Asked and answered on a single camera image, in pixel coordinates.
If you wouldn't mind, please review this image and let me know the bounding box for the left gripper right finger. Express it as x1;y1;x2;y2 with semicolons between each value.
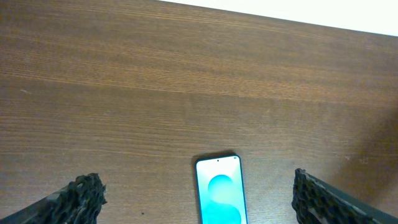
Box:
292;168;397;224

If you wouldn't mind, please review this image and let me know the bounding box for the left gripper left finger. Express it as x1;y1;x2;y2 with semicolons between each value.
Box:
1;173;106;224

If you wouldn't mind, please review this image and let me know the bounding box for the blue Galaxy smartphone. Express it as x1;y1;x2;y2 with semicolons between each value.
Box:
195;154;248;224

